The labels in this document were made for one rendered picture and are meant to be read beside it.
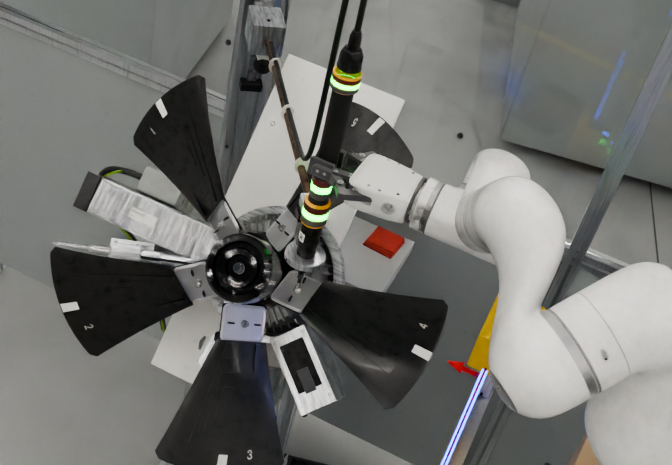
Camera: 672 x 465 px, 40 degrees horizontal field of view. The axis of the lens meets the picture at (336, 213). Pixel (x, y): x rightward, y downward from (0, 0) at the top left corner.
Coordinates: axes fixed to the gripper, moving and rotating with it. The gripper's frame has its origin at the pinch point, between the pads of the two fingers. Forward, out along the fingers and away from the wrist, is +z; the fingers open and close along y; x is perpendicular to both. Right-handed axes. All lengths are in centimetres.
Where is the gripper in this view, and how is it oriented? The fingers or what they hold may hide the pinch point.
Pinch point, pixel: (326, 161)
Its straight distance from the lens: 146.0
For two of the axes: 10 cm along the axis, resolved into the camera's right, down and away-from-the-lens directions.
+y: 4.0, -5.1, 7.6
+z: -9.0, -4.0, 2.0
